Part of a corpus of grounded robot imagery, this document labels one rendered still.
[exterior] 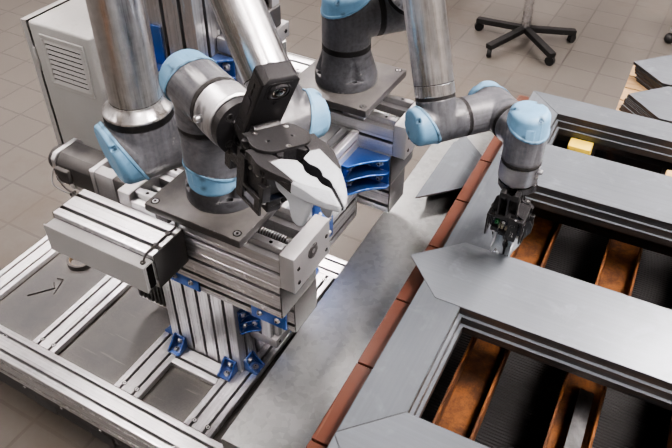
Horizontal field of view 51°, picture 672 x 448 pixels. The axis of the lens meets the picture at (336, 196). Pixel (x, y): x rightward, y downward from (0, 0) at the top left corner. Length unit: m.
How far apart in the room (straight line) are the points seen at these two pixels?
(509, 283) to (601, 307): 0.18
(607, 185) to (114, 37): 1.17
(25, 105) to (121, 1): 2.85
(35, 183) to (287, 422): 2.14
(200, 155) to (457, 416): 0.80
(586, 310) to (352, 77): 0.73
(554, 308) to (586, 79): 2.70
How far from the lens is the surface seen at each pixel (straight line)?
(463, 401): 1.51
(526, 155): 1.32
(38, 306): 2.47
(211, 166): 0.96
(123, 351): 2.26
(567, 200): 1.74
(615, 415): 1.74
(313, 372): 1.53
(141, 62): 1.15
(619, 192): 1.78
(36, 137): 3.65
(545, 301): 1.46
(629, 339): 1.45
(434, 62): 1.29
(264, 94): 0.75
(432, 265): 1.48
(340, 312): 1.64
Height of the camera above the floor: 1.90
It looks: 39 degrees down
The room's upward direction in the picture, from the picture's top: straight up
